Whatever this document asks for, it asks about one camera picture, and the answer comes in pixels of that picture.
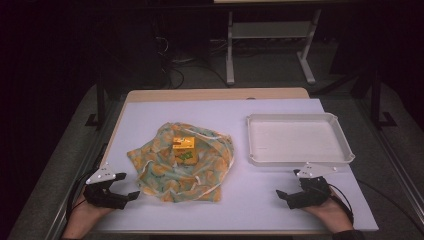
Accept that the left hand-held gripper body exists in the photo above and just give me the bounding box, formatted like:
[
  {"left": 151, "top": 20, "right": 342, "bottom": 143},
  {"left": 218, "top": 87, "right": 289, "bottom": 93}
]
[{"left": 82, "top": 162, "right": 130, "bottom": 211}]

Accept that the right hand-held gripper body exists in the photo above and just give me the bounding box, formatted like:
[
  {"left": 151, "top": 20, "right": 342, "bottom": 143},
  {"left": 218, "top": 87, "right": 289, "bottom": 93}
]
[{"left": 287, "top": 162, "right": 338, "bottom": 211}]

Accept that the person's left hand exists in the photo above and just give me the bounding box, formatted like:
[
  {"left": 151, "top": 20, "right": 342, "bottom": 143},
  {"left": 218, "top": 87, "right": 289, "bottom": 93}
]
[{"left": 62, "top": 193, "right": 113, "bottom": 240}]

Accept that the person's right hand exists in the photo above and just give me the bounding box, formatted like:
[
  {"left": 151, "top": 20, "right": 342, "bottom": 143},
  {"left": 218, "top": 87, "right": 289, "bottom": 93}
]
[{"left": 301, "top": 187, "right": 355, "bottom": 235}]

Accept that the white plastic tray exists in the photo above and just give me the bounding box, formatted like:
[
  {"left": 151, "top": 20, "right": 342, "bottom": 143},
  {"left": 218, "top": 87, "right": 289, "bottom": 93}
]
[{"left": 246, "top": 112, "right": 356, "bottom": 168}]

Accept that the orange patterned mesh bag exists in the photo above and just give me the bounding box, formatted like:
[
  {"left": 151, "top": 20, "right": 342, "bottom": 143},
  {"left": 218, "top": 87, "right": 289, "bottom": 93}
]
[{"left": 126, "top": 121, "right": 236, "bottom": 204}]

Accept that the white table mat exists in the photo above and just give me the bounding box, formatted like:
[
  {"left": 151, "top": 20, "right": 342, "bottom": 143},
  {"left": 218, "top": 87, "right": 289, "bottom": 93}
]
[{"left": 94, "top": 97, "right": 380, "bottom": 233}]

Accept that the person's dark sleeve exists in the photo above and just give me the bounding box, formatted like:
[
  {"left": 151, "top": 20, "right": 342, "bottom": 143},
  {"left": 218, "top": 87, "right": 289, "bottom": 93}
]
[{"left": 331, "top": 228, "right": 367, "bottom": 240}]

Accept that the yellow box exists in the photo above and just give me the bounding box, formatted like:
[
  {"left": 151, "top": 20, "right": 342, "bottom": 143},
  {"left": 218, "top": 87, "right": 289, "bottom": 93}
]
[{"left": 171, "top": 136, "right": 198, "bottom": 166}]

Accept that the black metal stand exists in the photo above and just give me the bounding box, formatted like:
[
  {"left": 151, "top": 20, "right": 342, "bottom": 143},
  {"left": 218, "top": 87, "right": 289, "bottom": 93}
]
[
  {"left": 352, "top": 65, "right": 398, "bottom": 130},
  {"left": 84, "top": 75, "right": 108, "bottom": 131}
]

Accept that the white metal stand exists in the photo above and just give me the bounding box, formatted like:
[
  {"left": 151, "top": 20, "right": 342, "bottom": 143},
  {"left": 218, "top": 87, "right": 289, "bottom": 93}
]
[{"left": 225, "top": 8, "right": 323, "bottom": 86}]

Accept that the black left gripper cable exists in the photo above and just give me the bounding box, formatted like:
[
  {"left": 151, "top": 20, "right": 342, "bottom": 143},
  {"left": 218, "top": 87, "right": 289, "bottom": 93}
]
[{"left": 65, "top": 143, "right": 109, "bottom": 222}]

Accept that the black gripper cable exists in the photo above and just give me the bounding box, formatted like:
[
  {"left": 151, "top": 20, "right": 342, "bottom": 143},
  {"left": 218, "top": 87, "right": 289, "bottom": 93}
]
[
  {"left": 65, "top": 143, "right": 109, "bottom": 222},
  {"left": 327, "top": 182, "right": 355, "bottom": 225}
]

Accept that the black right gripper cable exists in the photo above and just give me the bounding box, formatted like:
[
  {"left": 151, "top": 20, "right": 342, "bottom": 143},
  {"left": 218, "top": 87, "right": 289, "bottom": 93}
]
[{"left": 327, "top": 182, "right": 355, "bottom": 225}]

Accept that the long black cable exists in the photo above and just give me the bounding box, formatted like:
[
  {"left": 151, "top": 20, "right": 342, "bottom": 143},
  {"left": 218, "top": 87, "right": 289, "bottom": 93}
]
[{"left": 356, "top": 178, "right": 424, "bottom": 235}]

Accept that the bundle of floor cables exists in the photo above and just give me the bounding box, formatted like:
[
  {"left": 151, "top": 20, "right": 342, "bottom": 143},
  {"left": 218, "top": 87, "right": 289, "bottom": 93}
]
[{"left": 155, "top": 33, "right": 231, "bottom": 90}]

